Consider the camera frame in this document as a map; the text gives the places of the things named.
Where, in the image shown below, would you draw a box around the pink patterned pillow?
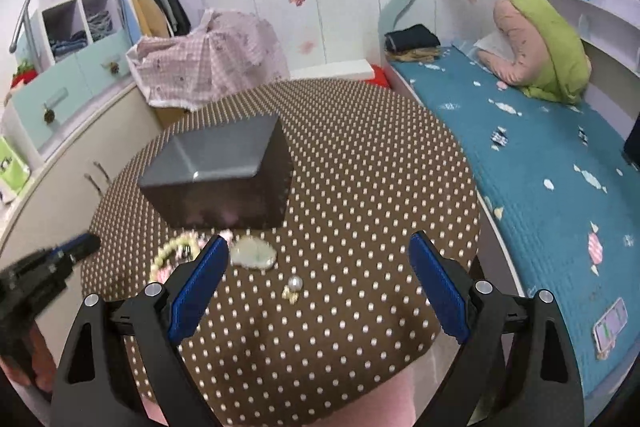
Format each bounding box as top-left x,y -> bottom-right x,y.
477,0 -> 593,88

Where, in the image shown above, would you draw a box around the blue patterned bedsheet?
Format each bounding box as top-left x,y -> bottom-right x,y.
390,44 -> 640,405

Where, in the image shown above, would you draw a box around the hanging clothes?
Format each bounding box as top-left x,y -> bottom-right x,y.
110,0 -> 192,46

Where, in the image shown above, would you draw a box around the red cloth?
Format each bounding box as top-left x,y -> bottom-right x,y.
366,64 -> 394,88

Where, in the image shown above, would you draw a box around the folded dark clothes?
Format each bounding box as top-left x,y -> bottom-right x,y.
384,24 -> 442,54

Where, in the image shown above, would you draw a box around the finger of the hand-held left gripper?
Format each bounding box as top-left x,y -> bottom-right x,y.
52,232 -> 102,264

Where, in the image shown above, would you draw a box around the brown polka-dot tablecloth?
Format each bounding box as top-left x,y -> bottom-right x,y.
80,79 -> 483,414

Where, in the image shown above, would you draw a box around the green bead bracelet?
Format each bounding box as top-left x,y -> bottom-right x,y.
149,232 -> 211,283

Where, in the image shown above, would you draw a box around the white low cabinet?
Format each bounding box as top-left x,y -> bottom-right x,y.
0,82 -> 166,260

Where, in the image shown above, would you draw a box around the green paper bag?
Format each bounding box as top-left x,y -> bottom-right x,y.
0,136 -> 32,204

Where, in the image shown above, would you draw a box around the pearl earring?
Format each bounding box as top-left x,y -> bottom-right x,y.
282,276 -> 304,303

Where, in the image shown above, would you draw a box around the light blue drawer unit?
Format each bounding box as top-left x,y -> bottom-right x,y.
10,41 -> 140,150

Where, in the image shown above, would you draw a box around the pink checked cloth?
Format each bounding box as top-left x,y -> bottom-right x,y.
125,8 -> 291,112

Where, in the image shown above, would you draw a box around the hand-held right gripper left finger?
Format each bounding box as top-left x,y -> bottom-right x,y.
50,234 -> 231,427

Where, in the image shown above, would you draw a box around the white flat box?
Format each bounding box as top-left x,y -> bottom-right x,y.
289,61 -> 374,82

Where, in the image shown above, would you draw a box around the smartphone with pink case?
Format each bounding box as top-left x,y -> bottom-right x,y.
592,297 -> 629,354

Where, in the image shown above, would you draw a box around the green blanket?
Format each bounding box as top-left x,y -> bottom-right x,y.
510,0 -> 589,104

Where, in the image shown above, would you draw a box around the dark object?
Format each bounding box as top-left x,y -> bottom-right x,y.
621,117 -> 640,168

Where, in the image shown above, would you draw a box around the red toy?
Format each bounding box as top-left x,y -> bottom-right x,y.
11,62 -> 38,88

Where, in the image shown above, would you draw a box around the black jewelry box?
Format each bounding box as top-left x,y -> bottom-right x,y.
137,114 -> 295,230

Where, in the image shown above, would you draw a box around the white pillow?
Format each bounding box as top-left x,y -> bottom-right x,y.
472,32 -> 517,58

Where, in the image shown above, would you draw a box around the folded tan clothes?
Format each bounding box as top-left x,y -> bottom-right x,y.
387,47 -> 444,66

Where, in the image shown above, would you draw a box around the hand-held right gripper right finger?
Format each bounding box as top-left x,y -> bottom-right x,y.
409,231 -> 587,427

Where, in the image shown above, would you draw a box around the pale green jade pendant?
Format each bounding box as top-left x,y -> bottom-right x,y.
229,237 -> 276,271

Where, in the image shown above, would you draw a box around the person's left hand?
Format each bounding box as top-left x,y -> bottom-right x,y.
19,319 -> 58,394

